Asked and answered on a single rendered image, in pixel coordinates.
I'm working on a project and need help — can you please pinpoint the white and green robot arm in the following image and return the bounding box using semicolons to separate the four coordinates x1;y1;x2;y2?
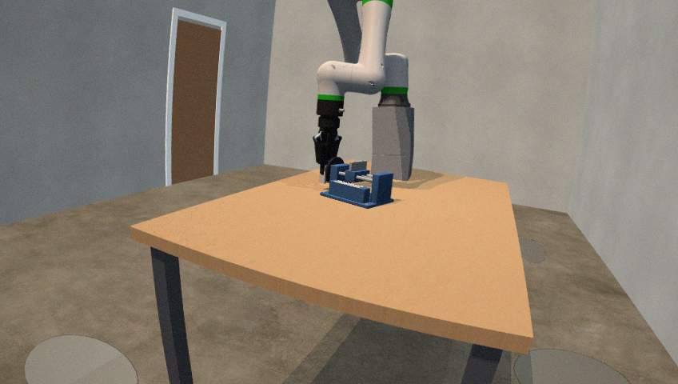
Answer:
317;0;411;118

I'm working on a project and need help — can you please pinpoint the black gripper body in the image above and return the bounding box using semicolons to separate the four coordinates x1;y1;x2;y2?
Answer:
318;117;340;143

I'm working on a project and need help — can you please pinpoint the blue bench vise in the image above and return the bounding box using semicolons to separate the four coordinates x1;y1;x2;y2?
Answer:
320;157;394;209

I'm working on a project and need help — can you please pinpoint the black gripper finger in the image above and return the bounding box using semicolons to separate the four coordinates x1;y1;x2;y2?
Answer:
313;132;331;184
326;134;342;165

